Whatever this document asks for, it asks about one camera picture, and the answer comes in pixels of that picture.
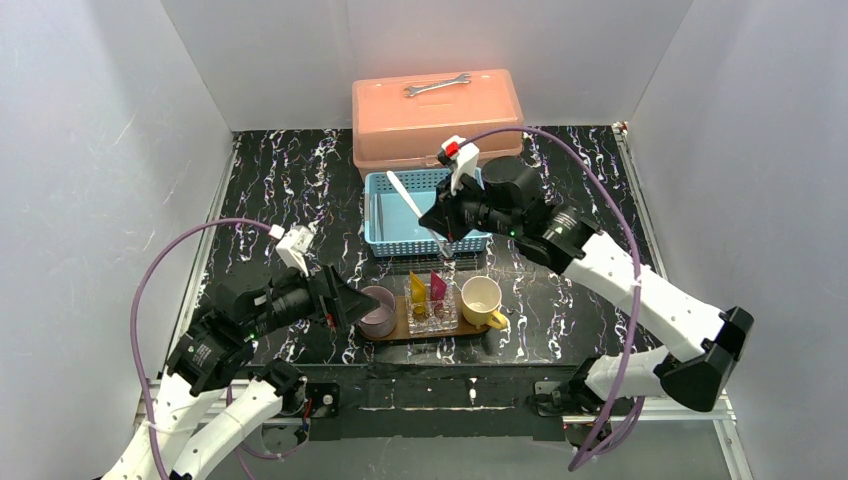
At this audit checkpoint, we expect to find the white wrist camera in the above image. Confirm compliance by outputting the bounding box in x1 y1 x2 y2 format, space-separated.
437 135 480 195
269 225 315 277

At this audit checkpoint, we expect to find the silver open-end wrench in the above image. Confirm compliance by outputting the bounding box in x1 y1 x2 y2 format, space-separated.
403 73 472 98

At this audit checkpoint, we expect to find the grey toothbrush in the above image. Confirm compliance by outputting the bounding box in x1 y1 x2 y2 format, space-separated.
372 194 383 242

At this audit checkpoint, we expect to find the brown wooden oval tray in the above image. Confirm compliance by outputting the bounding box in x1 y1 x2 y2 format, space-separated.
357 295 491 342

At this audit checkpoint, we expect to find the purple ceramic mug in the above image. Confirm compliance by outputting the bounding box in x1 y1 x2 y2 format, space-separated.
358 285 397 338

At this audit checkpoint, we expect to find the clear textured glass cup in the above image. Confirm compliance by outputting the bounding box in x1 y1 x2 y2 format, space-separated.
404 274 460 337

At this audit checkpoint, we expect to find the white toothbrush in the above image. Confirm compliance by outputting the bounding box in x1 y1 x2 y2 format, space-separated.
386 170 454 259

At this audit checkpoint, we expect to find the yellow ceramic mug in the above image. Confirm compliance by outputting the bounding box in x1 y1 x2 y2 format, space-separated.
460 276 509 330

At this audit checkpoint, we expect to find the light blue plastic basket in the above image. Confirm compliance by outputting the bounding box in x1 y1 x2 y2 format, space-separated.
362 168 494 258

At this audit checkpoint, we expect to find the salmon plastic toolbox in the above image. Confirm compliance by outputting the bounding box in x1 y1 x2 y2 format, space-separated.
352 69 525 177

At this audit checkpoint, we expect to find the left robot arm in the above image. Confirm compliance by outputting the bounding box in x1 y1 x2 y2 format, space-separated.
105 266 380 479

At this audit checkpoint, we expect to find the yellow toothpaste tube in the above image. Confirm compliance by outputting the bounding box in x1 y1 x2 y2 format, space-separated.
408 272 428 317

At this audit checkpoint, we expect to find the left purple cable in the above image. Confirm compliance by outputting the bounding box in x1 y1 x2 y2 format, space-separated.
129 218 276 480

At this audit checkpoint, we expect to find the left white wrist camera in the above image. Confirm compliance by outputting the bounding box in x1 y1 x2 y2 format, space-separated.
269 225 315 277

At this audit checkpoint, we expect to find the pink toothpaste tube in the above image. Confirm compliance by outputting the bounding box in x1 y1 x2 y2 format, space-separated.
430 271 447 317

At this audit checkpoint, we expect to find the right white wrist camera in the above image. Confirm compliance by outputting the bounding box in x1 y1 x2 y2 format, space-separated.
437 135 480 195

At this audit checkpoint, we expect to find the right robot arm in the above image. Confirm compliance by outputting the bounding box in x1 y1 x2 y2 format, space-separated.
419 156 754 412

